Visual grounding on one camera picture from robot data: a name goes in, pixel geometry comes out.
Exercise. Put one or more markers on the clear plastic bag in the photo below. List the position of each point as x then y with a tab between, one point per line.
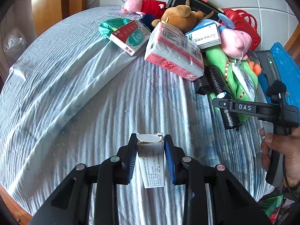
14	42

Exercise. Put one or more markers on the green plush toy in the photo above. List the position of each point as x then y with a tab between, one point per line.
216	56

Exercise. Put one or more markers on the small white medicine box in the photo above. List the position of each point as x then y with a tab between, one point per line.
151	166

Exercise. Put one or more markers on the black gift bag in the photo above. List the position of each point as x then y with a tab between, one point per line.
178	0

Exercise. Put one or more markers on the yellow duck plush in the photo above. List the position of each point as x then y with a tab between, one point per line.
256	69

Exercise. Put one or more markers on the red toy suitcase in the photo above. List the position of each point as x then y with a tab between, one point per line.
254	35

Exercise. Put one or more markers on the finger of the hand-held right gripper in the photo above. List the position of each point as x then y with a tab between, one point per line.
222	103

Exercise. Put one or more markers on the green plastic package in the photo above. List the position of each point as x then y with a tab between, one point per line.
110	27

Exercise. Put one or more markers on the green bag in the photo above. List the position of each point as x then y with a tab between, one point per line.
271	204

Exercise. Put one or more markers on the dark blue fuzzy object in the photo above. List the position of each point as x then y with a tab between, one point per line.
146	21

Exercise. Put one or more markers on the white blue medicine box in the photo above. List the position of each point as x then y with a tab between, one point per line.
206	36

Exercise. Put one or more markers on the person's right hand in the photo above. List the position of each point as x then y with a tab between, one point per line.
291	159

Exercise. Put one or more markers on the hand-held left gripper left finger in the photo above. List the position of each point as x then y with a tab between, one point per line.
131	166

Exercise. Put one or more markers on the large pink tissue bundle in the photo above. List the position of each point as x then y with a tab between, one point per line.
173	54

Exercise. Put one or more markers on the white wet wipes pack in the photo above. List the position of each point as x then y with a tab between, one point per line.
243	82

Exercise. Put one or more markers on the pink pig plush blue clothes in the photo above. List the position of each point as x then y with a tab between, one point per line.
234	42

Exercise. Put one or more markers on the brown bear plush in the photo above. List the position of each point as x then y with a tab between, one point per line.
180	16

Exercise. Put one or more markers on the pink pig plush red clothes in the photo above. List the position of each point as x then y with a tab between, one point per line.
150	4

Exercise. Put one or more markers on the red green medicine box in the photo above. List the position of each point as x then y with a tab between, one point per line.
131	38

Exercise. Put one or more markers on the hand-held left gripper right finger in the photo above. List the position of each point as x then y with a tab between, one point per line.
170	164

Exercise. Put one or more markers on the black garbage bag roll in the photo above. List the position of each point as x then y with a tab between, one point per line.
218	79
202	85

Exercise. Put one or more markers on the blue plastic crate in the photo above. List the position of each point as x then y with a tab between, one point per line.
288	70

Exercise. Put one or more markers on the wooden headboard surround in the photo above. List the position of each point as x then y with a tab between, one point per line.
51	4

